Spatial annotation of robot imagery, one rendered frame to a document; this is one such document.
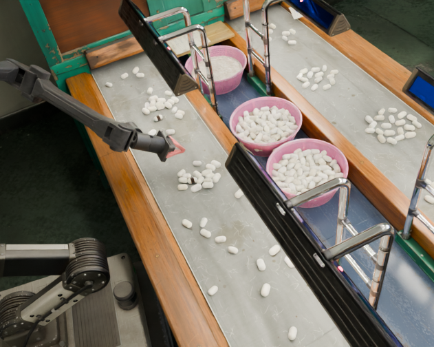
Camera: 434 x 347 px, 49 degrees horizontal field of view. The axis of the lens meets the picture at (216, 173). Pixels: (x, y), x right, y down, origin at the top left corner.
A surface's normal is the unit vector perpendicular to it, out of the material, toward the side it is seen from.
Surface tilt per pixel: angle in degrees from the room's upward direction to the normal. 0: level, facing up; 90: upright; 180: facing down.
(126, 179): 0
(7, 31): 90
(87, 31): 90
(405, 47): 0
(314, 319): 0
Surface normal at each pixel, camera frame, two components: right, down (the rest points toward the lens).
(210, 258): -0.13, -0.68
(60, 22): 0.43, 0.62
